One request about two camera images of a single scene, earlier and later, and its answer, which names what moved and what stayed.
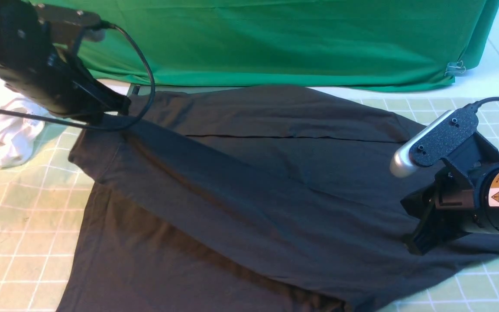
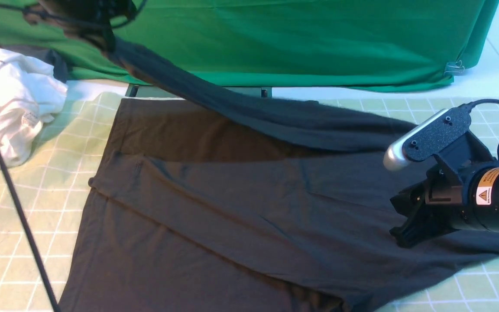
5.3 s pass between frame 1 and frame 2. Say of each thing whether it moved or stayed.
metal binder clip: stayed
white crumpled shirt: stayed
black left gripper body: moved
